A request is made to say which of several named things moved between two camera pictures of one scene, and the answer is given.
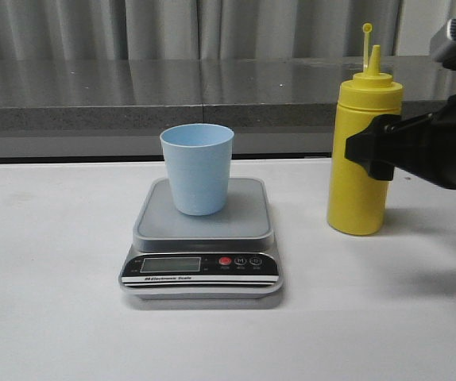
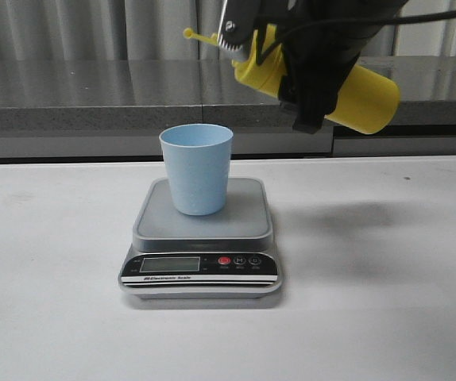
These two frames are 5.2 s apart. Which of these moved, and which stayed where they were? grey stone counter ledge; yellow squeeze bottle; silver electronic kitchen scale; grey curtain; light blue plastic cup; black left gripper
Moved: yellow squeeze bottle; black left gripper
Stayed: silver electronic kitchen scale; light blue plastic cup; grey curtain; grey stone counter ledge
